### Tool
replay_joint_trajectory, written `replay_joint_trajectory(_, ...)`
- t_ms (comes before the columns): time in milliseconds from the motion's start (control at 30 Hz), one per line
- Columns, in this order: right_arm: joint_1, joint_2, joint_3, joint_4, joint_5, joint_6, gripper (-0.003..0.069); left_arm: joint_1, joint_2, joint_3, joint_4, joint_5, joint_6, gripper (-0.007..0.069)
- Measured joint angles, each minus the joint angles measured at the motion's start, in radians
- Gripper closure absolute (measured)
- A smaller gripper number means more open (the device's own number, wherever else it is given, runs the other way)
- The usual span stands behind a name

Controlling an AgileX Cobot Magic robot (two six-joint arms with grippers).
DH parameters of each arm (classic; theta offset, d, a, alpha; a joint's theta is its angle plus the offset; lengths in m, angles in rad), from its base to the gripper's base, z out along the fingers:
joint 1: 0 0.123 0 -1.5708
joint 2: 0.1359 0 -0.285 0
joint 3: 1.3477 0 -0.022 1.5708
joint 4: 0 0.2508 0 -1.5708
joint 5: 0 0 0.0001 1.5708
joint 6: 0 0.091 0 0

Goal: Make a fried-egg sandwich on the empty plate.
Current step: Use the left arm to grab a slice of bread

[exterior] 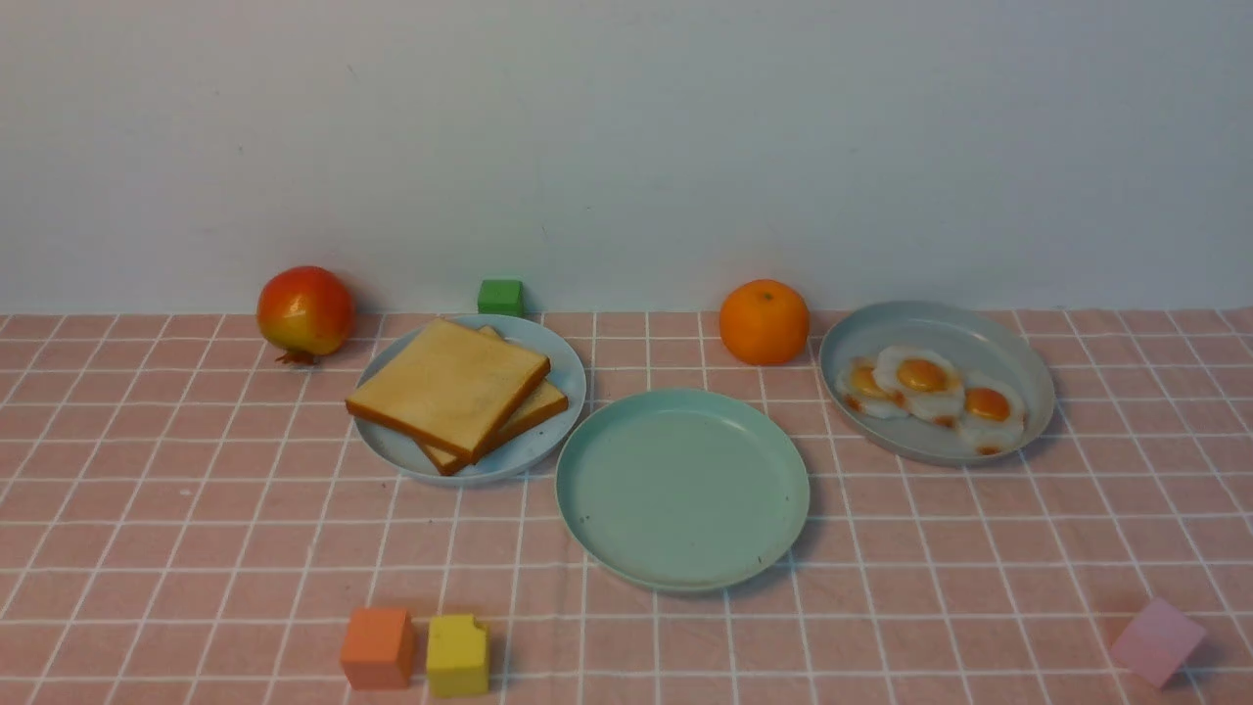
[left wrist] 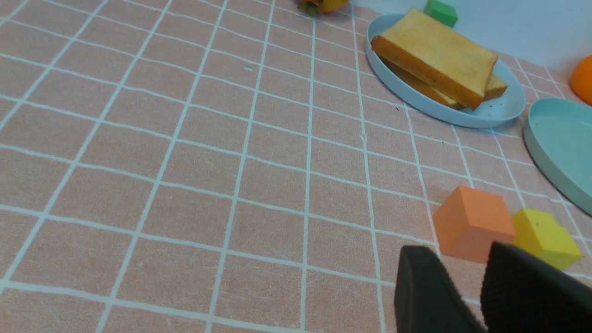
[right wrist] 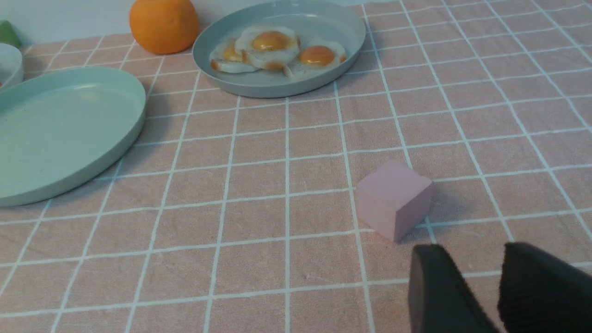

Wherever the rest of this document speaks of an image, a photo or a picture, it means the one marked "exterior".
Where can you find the fried egg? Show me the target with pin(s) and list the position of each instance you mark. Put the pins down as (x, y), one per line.
(857, 389)
(921, 382)
(993, 417)

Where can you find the orange fruit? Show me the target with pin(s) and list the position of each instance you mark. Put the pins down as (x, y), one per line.
(764, 322)

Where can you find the green foam cube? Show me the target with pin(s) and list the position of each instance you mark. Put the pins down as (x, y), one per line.
(501, 296)

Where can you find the mint green plate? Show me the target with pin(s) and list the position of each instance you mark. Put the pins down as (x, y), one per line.
(682, 490)

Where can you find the light blue plate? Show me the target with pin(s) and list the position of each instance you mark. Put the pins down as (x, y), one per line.
(522, 450)

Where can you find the red yellow pomegranate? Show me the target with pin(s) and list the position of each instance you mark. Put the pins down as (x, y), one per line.
(306, 313)

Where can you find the yellow foam cube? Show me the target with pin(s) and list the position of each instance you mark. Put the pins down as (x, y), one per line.
(457, 661)

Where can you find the grey blue plate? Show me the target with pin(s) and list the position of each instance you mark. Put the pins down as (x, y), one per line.
(969, 341)

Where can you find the orange foam cube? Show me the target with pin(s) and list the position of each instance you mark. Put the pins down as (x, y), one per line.
(378, 649)

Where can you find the pink foam cube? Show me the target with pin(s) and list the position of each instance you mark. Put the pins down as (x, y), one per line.
(1157, 642)

